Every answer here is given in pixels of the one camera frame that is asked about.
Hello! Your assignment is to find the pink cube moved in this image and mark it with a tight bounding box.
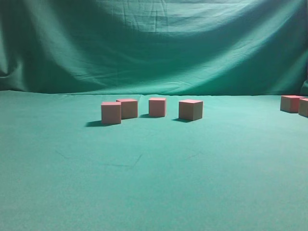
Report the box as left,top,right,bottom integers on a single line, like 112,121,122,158
116,99,138,119
179,100,204,121
149,98,167,117
101,102,121,124

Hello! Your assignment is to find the green cloth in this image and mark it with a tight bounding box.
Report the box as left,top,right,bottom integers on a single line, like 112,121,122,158
0,0,308,231

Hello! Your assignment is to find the pink cube right rear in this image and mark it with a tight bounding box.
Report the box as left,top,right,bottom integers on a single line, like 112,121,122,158
280,95,305,113

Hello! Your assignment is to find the pink cube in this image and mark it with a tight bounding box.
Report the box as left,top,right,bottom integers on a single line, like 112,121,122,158
298,98,308,117
280,95,305,113

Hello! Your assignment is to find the pink cube right front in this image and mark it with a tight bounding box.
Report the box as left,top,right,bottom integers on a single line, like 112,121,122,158
298,98,308,117

